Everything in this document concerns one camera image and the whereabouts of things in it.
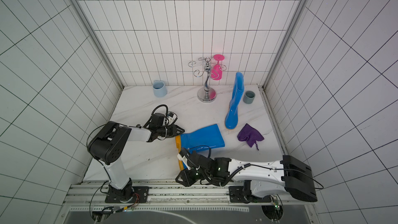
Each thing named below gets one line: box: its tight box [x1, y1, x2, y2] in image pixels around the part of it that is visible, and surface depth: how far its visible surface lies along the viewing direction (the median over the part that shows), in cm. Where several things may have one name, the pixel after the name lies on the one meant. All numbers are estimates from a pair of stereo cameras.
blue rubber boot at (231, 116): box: [224, 71, 245, 130], surface depth 97 cm
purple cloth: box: [236, 123, 265, 151], surface depth 92 cm
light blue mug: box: [152, 79, 168, 97], surface depth 116 cm
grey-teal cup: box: [242, 90, 256, 105], surface depth 109 cm
